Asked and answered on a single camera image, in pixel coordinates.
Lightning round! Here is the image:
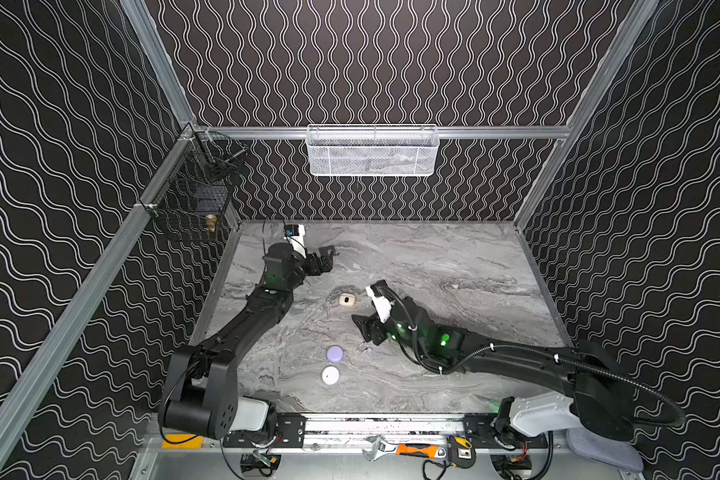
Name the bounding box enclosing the beige earbud charging case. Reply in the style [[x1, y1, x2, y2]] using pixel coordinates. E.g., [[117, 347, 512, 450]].
[[338, 292, 357, 308]]

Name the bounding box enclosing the purple earbud case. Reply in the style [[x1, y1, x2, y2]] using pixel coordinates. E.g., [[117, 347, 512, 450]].
[[326, 345, 345, 363]]

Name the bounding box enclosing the white round earbud case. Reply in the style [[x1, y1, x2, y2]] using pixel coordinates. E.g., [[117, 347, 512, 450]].
[[321, 365, 340, 385]]

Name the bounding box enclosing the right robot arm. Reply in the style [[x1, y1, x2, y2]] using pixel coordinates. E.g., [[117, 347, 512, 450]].
[[351, 289, 686, 441]]

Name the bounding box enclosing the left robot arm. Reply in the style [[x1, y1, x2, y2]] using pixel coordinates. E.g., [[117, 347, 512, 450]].
[[158, 242, 337, 444]]

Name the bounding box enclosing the white mesh basket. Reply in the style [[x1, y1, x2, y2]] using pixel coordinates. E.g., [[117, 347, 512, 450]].
[[305, 124, 440, 177]]

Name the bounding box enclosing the black tape measure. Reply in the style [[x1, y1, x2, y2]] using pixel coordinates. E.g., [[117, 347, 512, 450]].
[[448, 436, 476, 469]]

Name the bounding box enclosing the grey cloth pad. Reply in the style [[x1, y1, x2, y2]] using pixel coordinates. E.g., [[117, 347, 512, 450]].
[[566, 428, 644, 474]]

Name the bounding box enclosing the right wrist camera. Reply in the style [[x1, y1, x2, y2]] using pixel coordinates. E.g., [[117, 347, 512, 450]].
[[366, 286, 392, 323]]

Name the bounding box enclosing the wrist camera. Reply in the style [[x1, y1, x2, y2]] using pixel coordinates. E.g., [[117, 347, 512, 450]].
[[366, 286, 392, 323], [283, 224, 306, 253]]

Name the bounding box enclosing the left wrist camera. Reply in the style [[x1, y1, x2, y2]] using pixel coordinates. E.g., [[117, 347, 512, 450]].
[[283, 224, 306, 253]]

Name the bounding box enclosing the adjustable wrench orange handle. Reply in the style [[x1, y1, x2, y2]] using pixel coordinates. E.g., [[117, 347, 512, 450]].
[[362, 435, 447, 462]]

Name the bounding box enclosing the black wire basket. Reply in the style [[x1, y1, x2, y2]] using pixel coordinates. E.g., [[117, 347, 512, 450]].
[[148, 133, 250, 245]]

